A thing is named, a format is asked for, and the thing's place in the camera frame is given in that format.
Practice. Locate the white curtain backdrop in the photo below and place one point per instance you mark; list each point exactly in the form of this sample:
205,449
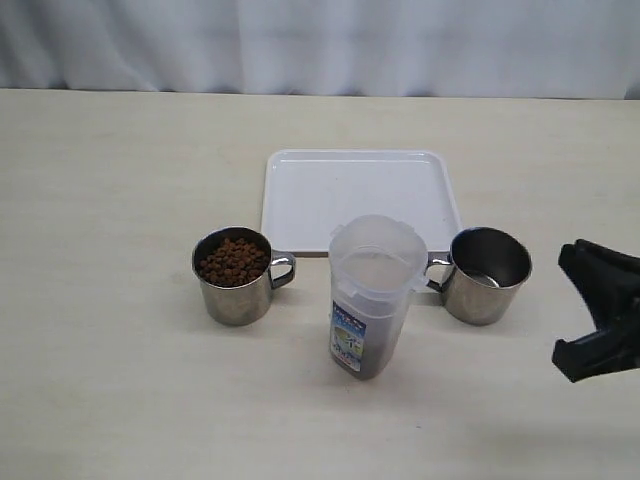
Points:
530,49

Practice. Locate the clear plastic pitcher with label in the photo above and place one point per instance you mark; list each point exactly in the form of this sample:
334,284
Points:
376,263

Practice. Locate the white plastic tray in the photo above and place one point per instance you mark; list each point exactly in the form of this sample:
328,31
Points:
308,193

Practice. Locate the steel mug with kibble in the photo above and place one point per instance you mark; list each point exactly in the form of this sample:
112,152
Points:
485,269
238,271

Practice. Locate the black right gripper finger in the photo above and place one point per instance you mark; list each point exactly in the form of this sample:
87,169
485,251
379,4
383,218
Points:
602,352
607,280

